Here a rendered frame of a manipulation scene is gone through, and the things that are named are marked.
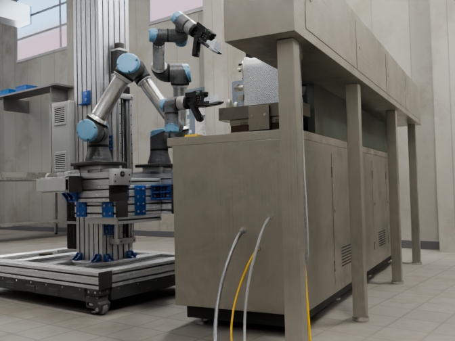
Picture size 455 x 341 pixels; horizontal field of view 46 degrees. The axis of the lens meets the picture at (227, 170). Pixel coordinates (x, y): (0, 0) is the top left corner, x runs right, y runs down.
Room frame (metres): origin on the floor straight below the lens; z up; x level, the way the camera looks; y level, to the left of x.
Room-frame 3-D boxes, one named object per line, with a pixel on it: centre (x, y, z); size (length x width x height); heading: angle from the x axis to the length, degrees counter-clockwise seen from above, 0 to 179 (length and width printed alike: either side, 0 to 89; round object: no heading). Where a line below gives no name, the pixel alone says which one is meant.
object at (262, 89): (2.61, -0.20, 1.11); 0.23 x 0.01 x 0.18; 63
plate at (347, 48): (3.10, -0.81, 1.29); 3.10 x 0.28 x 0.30; 153
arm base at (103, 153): (3.04, 0.73, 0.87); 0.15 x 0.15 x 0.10
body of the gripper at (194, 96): (2.79, 0.16, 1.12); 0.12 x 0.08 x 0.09; 63
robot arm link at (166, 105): (2.86, 0.30, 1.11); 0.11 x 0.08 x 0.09; 63
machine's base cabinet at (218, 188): (3.54, -0.59, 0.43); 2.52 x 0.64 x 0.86; 153
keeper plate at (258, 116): (2.40, -0.15, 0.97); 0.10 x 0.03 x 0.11; 63
